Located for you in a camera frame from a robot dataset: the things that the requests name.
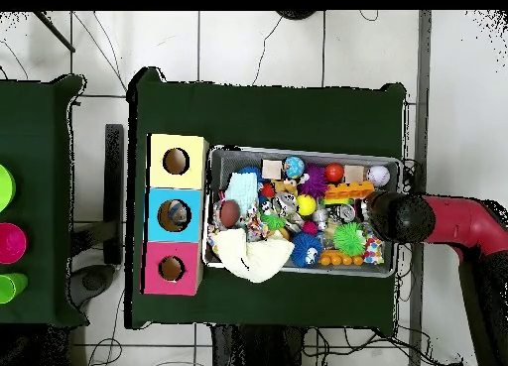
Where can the crushed clear plastic bottle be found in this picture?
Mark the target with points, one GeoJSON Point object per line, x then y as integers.
{"type": "Point", "coordinates": [177, 214]}

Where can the pink plastic cup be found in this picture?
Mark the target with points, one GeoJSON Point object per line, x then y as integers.
{"type": "Point", "coordinates": [12, 243]}

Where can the blue white patterned ball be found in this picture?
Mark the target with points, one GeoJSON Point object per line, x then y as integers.
{"type": "Point", "coordinates": [294, 167]}

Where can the dark green table cloth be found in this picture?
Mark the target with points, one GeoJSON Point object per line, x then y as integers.
{"type": "Point", "coordinates": [278, 116]}

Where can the dark green side table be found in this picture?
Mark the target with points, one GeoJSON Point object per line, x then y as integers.
{"type": "Point", "coordinates": [35, 124]}

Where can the purple spiky ball with eyes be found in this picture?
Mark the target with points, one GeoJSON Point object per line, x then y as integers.
{"type": "Point", "coordinates": [315, 181]}

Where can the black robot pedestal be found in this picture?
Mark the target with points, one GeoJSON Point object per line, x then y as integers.
{"type": "Point", "coordinates": [258, 350]}

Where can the orange toy building brick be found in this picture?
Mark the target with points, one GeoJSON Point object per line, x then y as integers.
{"type": "Point", "coordinates": [349, 191]}

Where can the shallow silver mesh bin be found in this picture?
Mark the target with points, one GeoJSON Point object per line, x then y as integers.
{"type": "Point", "coordinates": [238, 155]}

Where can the cream knitted cloth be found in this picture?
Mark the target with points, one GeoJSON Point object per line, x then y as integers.
{"type": "Point", "coordinates": [254, 259]}

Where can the white baseball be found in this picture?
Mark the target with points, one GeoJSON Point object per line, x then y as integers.
{"type": "Point", "coordinates": [378, 176]}

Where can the brown toy football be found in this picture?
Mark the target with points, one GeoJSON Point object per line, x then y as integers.
{"type": "Point", "coordinates": [229, 213]}

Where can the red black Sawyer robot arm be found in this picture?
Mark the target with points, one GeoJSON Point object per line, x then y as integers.
{"type": "Point", "coordinates": [456, 219]}

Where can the green spiky ball with eyes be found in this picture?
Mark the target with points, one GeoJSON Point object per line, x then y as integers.
{"type": "Point", "coordinates": [349, 239]}

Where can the black slanted rod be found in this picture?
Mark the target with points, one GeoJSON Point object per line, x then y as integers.
{"type": "Point", "coordinates": [55, 32]}

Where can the black upright panel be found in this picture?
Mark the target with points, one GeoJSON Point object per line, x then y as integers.
{"type": "Point", "coordinates": [114, 183]}

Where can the red orange ball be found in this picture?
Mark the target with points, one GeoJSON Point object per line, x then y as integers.
{"type": "Point", "coordinates": [334, 172]}

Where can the wooden box with three holes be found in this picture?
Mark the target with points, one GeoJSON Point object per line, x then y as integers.
{"type": "Point", "coordinates": [158, 179]}

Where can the lime green plastic cup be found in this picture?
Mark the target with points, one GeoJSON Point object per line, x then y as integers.
{"type": "Point", "coordinates": [12, 288]}
{"type": "Point", "coordinates": [6, 187]}

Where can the smooth yellow ball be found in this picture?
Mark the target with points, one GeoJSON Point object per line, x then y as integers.
{"type": "Point", "coordinates": [306, 205]}

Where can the blue spiky rubber ball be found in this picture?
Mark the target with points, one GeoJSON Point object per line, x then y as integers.
{"type": "Point", "coordinates": [303, 249]}

